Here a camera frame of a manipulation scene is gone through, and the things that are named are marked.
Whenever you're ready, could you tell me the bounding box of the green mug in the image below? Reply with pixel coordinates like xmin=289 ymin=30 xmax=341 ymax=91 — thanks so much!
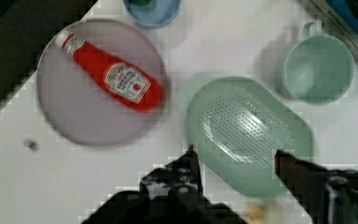
xmin=275 ymin=20 xmax=354 ymax=105

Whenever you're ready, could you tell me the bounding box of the red ketchup bottle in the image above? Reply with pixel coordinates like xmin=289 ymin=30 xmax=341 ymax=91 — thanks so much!
xmin=55 ymin=31 xmax=164 ymax=113

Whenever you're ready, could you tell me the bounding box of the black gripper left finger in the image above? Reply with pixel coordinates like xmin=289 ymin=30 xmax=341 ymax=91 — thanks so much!
xmin=140 ymin=145 xmax=203 ymax=201

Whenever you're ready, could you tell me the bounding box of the banana toy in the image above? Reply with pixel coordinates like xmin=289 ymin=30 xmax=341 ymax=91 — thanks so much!
xmin=245 ymin=203 xmax=267 ymax=224

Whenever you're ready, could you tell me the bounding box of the green plastic strainer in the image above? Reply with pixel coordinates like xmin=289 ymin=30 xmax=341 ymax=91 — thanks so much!
xmin=176 ymin=75 xmax=314 ymax=198

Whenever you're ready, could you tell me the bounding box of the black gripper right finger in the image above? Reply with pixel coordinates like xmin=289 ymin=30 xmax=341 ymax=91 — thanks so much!
xmin=274 ymin=149 xmax=358 ymax=224

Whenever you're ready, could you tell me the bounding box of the grey round plate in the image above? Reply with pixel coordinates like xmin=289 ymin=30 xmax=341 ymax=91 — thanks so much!
xmin=37 ymin=20 xmax=168 ymax=146

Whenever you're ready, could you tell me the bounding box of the blue bowl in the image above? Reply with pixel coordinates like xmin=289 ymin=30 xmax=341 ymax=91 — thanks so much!
xmin=122 ymin=0 xmax=183 ymax=28

